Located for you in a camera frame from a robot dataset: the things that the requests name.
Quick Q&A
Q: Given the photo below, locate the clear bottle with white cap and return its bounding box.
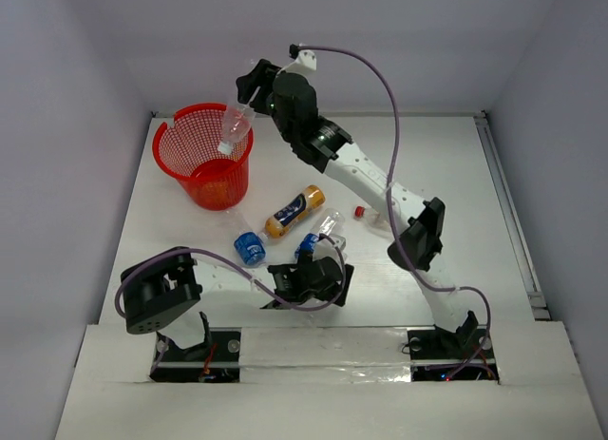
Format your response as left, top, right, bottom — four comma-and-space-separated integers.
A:
218, 103, 256, 156

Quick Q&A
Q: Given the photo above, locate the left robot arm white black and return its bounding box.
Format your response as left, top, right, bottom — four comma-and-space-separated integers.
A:
114, 246, 354, 363

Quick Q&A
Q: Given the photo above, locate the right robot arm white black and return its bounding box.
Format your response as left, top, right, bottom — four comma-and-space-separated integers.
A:
236, 60, 478, 357

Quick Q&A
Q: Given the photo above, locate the red plastic mesh bin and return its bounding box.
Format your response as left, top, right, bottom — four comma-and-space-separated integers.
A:
152, 103, 254, 211

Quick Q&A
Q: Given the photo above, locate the clear bottle blue label right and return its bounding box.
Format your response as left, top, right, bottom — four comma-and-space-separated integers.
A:
294, 208, 346, 259

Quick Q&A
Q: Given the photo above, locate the clear bottle blue label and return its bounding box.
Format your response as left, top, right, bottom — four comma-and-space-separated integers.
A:
224, 208, 267, 267
294, 208, 346, 259

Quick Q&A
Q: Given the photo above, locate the clear bottle blue label left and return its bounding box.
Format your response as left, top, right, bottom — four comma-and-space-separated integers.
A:
224, 208, 267, 267

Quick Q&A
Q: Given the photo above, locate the orange bottle with blue label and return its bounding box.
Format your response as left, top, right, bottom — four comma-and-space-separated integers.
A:
263, 184, 326, 239

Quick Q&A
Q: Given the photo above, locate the clear bottle with red cap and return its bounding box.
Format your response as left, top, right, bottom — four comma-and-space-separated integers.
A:
353, 205, 391, 234

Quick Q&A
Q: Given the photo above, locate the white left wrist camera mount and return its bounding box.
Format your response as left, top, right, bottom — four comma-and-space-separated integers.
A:
313, 234, 346, 261

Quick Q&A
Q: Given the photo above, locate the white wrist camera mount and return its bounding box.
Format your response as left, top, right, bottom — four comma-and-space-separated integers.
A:
279, 44, 317, 76
313, 234, 346, 261

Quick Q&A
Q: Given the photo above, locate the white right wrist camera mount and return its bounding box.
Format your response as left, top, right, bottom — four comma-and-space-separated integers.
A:
279, 44, 317, 76

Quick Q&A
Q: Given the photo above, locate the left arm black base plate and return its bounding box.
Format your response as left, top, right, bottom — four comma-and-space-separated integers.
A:
149, 329, 241, 384

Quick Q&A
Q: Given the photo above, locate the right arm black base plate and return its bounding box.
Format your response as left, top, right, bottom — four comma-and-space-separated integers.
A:
401, 328, 500, 382

